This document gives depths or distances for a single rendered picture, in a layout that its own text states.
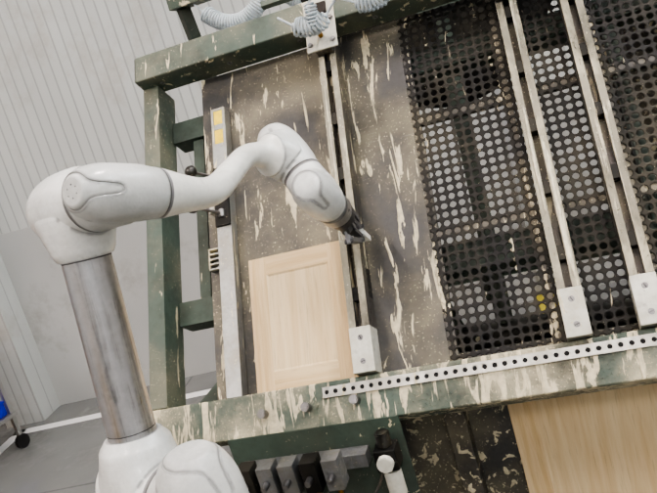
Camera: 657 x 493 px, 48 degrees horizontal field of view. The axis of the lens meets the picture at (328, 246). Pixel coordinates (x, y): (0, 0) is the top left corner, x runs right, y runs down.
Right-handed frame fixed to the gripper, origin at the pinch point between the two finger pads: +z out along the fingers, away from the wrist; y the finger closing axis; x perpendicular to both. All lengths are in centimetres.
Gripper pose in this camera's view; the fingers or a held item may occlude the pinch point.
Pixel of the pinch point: (362, 236)
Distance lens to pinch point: 208.6
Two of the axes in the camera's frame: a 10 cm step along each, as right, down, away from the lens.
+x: -9.3, 2.1, 3.1
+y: -1.0, -9.4, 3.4
